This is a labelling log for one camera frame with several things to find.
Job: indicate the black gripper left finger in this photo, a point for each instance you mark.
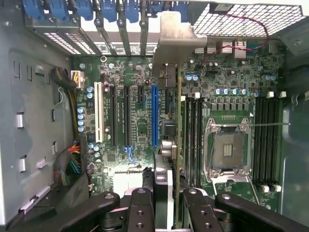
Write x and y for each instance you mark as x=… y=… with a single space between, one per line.
x=141 y=212

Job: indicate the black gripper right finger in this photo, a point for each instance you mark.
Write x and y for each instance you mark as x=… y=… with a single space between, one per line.
x=200 y=212

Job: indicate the metal socket cover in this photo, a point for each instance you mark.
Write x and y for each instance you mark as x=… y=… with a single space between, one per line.
x=231 y=179

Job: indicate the CPU socket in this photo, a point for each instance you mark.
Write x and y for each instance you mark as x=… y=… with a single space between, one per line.
x=229 y=149

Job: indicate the black RAM slot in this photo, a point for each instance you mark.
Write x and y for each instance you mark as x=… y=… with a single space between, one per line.
x=194 y=140
x=264 y=140
x=270 y=140
x=277 y=140
x=258 y=140
x=188 y=140

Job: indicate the green motherboard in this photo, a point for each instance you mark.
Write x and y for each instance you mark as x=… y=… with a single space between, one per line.
x=142 y=116

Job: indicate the blue expansion slot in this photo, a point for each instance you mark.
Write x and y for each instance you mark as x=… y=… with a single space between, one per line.
x=154 y=116

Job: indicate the long black expansion slot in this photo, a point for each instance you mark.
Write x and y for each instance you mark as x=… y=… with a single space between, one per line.
x=127 y=116
x=113 y=116

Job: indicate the white expansion slot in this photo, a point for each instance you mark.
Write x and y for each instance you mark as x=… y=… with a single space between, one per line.
x=99 y=111

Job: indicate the open dark grey PC case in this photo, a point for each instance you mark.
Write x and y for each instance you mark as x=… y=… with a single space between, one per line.
x=297 y=157

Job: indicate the thin socket locking lever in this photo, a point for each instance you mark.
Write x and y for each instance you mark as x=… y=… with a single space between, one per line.
x=270 y=124

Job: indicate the short black expansion slot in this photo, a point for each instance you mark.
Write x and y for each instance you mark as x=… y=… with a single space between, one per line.
x=141 y=94

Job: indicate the metal slot cover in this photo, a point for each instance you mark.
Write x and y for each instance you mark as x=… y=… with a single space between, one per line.
x=124 y=38
x=103 y=36
x=144 y=38

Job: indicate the blue card clip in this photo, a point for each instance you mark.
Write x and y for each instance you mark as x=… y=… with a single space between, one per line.
x=58 y=9
x=184 y=10
x=109 y=10
x=84 y=9
x=132 y=12
x=155 y=6
x=33 y=9

